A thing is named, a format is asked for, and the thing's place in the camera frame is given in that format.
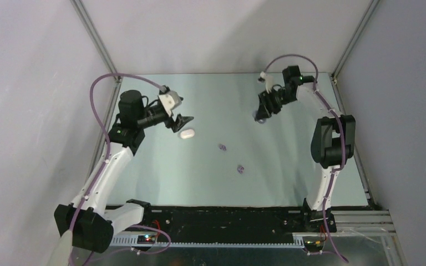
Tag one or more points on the left corner aluminium post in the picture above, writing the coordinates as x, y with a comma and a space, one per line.
93, 34

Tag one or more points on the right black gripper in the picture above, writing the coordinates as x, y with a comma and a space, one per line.
265, 100

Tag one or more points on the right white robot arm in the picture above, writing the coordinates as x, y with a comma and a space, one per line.
332, 142

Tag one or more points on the white earbud charging case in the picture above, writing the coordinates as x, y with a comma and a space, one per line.
187, 134

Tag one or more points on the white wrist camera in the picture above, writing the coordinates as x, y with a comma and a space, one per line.
267, 80
170, 101

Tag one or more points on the blue round disc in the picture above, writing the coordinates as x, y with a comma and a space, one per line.
260, 117

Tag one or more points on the right corner aluminium post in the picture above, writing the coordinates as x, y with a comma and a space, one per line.
355, 37

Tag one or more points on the corner aluminium post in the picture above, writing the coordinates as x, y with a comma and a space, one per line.
355, 37
93, 34

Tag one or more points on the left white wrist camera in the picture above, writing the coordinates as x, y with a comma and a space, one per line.
170, 101

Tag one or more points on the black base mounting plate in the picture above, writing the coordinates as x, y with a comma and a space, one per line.
232, 225

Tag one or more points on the purple ear tips lower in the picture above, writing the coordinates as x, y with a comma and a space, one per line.
240, 169

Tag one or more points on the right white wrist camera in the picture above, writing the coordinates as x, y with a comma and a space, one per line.
267, 80

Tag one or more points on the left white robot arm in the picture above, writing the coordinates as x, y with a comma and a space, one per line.
106, 172

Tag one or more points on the aluminium frame rail front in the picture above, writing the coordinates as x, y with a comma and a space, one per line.
349, 222

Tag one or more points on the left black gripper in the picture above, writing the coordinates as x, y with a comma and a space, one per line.
180, 121

